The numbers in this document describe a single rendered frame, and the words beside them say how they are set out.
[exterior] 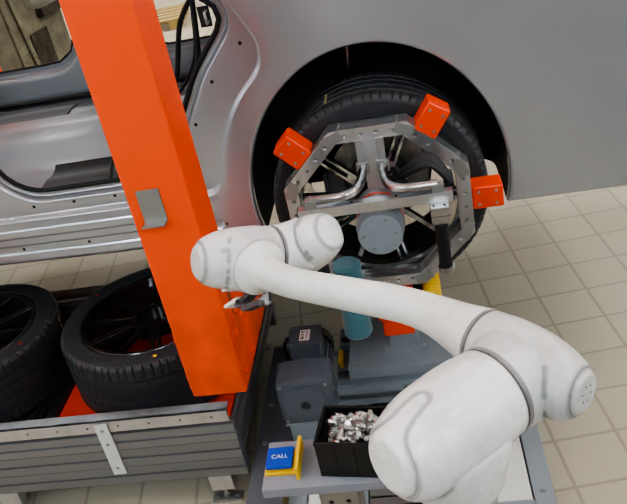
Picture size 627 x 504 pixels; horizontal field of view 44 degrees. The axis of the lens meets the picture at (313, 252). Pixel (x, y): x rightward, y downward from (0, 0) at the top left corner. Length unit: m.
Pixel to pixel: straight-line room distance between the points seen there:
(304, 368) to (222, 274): 1.13
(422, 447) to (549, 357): 0.22
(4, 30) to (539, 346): 6.72
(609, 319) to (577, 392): 2.16
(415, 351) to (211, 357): 0.84
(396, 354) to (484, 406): 1.74
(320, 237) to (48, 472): 1.61
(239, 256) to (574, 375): 0.60
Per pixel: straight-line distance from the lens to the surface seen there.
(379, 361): 2.71
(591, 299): 3.33
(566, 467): 2.63
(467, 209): 2.31
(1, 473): 2.85
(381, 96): 2.25
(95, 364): 2.61
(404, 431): 0.98
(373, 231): 2.16
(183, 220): 1.95
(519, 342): 1.08
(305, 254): 1.44
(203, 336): 2.14
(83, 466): 2.71
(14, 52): 7.50
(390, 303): 1.25
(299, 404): 2.45
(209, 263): 1.36
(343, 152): 2.50
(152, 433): 2.53
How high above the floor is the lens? 1.90
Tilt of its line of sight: 29 degrees down
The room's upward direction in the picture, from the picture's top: 12 degrees counter-clockwise
